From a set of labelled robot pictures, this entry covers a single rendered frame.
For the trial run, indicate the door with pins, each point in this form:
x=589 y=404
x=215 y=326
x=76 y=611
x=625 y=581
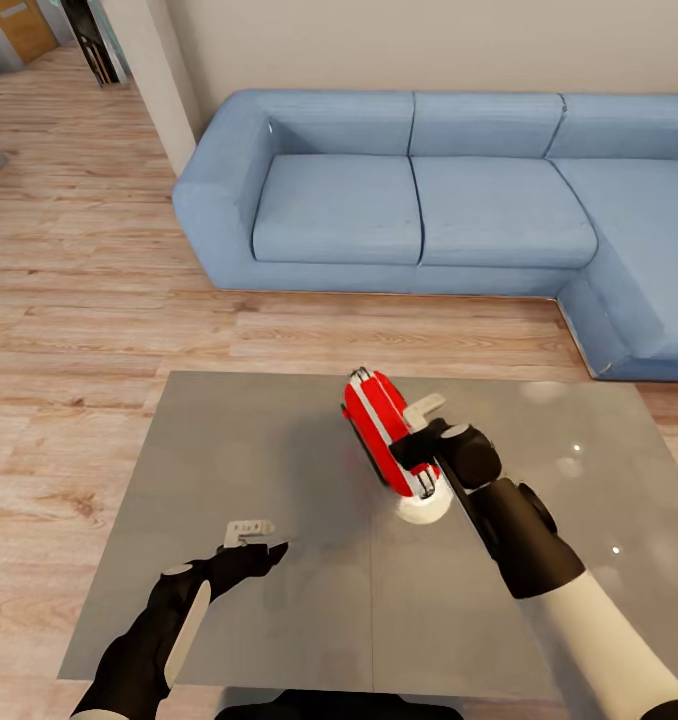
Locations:
x=26 y=29

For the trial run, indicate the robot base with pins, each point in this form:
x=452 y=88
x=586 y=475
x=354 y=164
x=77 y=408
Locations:
x=255 y=703

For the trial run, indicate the radio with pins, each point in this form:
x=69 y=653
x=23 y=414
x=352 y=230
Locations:
x=375 y=409

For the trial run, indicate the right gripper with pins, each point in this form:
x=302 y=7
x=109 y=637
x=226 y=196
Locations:
x=410 y=450

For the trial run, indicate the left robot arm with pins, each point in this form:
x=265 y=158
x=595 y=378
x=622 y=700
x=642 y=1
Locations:
x=139 y=669

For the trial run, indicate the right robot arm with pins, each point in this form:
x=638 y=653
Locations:
x=602 y=667

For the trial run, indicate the sofa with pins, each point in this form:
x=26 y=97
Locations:
x=571 y=197

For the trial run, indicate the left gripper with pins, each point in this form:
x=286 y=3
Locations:
x=254 y=560

